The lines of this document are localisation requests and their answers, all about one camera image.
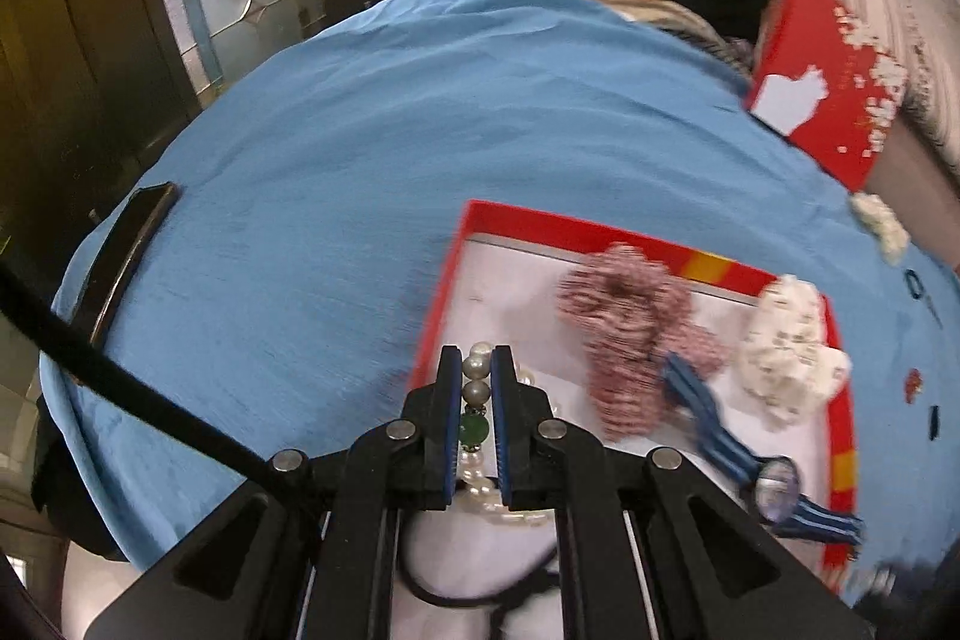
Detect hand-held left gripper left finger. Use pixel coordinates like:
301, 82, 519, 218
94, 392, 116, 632
86, 346, 461, 640

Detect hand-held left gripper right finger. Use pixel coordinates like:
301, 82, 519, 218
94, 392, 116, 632
492, 346, 875, 640

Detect pearl bracelet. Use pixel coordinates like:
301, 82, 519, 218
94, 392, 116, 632
456, 343, 557, 530

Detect red gift box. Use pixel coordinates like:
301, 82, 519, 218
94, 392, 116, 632
409, 199, 860, 640

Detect red plaid scrunchie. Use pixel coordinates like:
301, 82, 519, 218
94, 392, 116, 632
556, 242, 730, 444

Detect black hair tie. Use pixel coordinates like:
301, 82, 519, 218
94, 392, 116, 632
396, 511, 565, 635

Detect blue striped wristwatch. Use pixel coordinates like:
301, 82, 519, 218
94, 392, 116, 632
658, 353, 865, 545

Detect white cherry print scrunchie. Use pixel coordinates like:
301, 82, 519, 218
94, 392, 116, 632
738, 274, 853, 432

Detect blue blanket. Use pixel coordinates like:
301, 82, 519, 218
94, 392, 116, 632
37, 0, 960, 611

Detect black smartphone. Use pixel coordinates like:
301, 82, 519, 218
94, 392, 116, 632
70, 182, 182, 342

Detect cream dotted scrunchie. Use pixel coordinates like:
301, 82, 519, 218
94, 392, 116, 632
850, 192, 910, 268

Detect black hair clip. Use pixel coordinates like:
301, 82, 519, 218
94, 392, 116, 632
903, 269, 943, 327

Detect brown patterned scarf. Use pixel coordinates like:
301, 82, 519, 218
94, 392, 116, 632
553, 0, 754, 80

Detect red box lid white blossoms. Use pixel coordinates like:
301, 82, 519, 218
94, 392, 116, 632
742, 0, 910, 193

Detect brown sofa backrest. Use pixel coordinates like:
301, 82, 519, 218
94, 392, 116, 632
866, 119, 960, 270

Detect black cable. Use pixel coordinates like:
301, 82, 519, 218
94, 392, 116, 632
0, 263, 302, 492

